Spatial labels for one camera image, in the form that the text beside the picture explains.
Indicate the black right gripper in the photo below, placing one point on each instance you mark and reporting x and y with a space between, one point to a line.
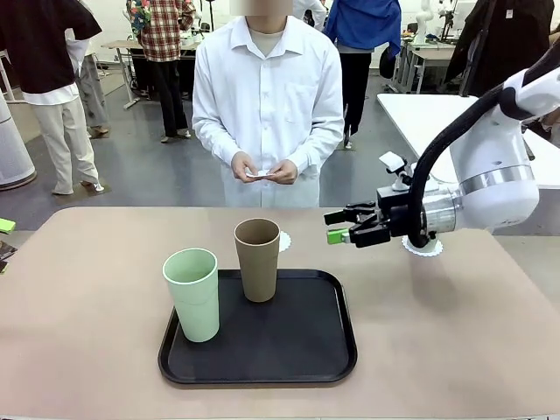
394 219

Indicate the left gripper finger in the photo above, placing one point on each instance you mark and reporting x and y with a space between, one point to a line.
5 226
5 254

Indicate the white scalloped paper coaster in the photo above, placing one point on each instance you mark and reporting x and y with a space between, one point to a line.
284 241
434 252

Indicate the white paper coaster stack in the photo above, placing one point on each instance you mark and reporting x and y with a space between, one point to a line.
261 174

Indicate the brown cup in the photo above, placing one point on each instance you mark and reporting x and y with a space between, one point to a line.
258 271

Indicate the person's left forearm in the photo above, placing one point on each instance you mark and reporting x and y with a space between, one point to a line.
319 151

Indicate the person's right forearm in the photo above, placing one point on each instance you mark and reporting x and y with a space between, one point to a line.
216 149

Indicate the small white robot arm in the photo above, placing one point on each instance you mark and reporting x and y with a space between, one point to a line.
422 22

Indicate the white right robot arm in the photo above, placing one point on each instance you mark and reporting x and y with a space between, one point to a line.
494 153

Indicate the person's left hand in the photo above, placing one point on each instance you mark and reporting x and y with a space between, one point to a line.
285 172

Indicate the person's right hand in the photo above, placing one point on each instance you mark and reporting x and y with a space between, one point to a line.
242 168

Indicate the black plastic tray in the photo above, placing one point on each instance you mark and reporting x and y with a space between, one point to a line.
284 341

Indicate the white table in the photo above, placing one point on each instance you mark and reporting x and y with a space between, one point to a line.
420 122

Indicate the person in white shirt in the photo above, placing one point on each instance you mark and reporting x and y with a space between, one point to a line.
267 96

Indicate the person in grey trousers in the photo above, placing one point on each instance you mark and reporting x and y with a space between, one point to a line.
94 87

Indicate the pale green cup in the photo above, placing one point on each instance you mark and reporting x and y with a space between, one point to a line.
197 315

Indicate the black bag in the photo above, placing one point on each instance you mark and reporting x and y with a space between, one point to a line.
387 61

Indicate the person in black top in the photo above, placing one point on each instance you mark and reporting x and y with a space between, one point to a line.
39 52

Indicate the grey cluttered desk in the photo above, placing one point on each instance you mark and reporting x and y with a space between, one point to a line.
431 54

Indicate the person in blue jacket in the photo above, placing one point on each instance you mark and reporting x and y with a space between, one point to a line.
363 26

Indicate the grey desk with metal legs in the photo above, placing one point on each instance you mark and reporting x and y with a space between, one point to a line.
118 44

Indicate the person in white top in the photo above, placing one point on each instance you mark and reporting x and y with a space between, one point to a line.
310 11

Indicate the person in dark coat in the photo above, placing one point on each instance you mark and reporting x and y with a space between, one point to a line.
494 44

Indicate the person in plaid shirt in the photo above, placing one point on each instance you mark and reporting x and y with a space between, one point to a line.
162 39

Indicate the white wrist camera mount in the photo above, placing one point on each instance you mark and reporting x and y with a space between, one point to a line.
394 166

